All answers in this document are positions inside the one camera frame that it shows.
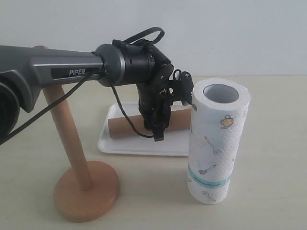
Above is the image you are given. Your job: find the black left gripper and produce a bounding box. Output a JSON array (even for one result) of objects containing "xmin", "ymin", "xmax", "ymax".
[{"xmin": 137, "ymin": 83, "xmax": 171, "ymax": 142}]

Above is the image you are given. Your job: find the printed white paper towel roll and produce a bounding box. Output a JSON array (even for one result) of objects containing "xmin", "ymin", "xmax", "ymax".
[{"xmin": 188, "ymin": 78, "xmax": 251, "ymax": 205}]

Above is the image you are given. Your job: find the wooden paper towel holder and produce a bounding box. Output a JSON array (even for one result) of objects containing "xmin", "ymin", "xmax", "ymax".
[{"xmin": 33, "ymin": 45, "xmax": 120, "ymax": 223}]

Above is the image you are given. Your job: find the brown cardboard tube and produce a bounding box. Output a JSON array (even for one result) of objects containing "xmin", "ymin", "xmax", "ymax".
[{"xmin": 107, "ymin": 109, "xmax": 191, "ymax": 138}]

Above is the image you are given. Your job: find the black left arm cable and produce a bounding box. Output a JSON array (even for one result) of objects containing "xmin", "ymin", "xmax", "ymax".
[{"xmin": 0, "ymin": 27, "xmax": 165, "ymax": 144}]

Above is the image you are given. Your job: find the white rectangular tray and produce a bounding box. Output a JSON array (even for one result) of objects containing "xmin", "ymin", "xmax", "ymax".
[{"xmin": 97, "ymin": 103, "xmax": 189, "ymax": 157}]

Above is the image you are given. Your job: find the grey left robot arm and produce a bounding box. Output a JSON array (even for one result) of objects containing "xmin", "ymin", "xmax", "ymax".
[{"xmin": 0, "ymin": 39, "xmax": 174, "ymax": 143}]

